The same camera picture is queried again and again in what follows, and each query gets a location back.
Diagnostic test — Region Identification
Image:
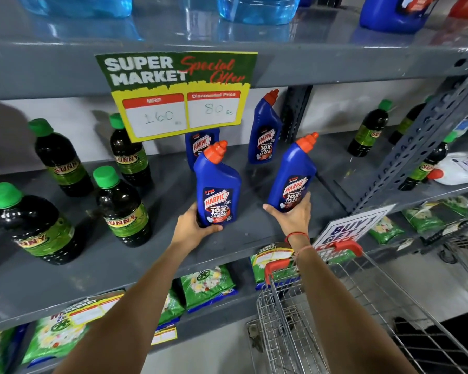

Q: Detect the person's left hand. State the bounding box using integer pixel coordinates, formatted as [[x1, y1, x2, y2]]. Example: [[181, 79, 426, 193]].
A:
[[171, 202, 223, 253]]

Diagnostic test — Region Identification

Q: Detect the person's right hand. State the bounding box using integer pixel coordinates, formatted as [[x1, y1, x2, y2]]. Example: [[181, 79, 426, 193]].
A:
[[263, 192, 313, 239]]

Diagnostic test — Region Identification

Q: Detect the blue toilet cleaner bottle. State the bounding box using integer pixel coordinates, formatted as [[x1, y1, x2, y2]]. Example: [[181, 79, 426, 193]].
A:
[[185, 128, 220, 171], [267, 132, 320, 213], [193, 140, 242, 227], [248, 89, 284, 165]]

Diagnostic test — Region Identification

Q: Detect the person's right forearm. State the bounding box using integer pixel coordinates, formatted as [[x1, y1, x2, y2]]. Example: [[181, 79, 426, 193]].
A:
[[286, 233, 419, 374]]

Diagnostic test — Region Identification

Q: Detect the person's left forearm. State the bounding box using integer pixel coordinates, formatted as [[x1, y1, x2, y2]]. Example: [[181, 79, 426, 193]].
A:
[[54, 239, 189, 374]]

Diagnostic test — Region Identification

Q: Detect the small green yellow price sign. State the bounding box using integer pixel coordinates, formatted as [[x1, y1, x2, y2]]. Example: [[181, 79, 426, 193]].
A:
[[251, 242, 294, 269]]

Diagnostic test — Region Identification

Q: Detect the row of green detergent packets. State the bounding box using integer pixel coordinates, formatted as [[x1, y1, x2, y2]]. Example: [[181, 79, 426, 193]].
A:
[[0, 195, 468, 374]]

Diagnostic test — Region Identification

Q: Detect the white offer sign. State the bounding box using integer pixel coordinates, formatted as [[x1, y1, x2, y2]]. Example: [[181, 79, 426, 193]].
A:
[[312, 203, 398, 250]]

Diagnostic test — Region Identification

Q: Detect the dark green-capped cleaner bottle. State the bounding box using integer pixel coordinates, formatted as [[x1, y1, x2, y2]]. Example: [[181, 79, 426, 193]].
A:
[[347, 99, 393, 158], [109, 113, 154, 188], [397, 131, 458, 191], [28, 118, 94, 198], [388, 95, 434, 146], [92, 165, 154, 248], [0, 182, 85, 265]]

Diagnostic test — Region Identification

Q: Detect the small yellow shelf label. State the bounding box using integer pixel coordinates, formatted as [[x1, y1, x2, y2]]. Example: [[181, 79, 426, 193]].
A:
[[151, 326, 178, 346]]

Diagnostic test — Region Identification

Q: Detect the green and yellow price sign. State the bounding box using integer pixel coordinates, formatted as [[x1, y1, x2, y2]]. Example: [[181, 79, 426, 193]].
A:
[[95, 51, 259, 144]]

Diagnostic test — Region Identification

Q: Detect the yellow shelf price label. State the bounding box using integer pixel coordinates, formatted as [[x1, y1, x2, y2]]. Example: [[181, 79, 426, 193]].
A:
[[64, 290, 126, 328]]

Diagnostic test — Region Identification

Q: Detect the grey metal shelf rack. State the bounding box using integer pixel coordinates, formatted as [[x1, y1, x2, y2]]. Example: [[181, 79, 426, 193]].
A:
[[0, 0, 468, 374]]

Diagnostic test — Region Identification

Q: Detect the white bottle with orange cap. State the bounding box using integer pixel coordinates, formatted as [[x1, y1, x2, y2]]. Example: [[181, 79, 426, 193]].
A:
[[427, 152, 468, 186]]

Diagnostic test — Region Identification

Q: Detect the clear blue water jug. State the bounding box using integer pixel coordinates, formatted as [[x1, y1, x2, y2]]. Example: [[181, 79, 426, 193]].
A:
[[216, 0, 301, 26], [15, 0, 133, 18]]

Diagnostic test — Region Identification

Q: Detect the blue detergent jug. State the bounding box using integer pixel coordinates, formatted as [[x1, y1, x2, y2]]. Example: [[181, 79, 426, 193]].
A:
[[359, 0, 442, 35]]

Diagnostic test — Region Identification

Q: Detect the red thread bracelet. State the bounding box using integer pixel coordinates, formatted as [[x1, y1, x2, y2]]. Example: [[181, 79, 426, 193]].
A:
[[284, 231, 311, 246]]

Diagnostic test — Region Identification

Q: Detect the metal shopping cart red handle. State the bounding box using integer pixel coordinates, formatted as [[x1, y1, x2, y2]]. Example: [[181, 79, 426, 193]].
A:
[[246, 240, 468, 374]]

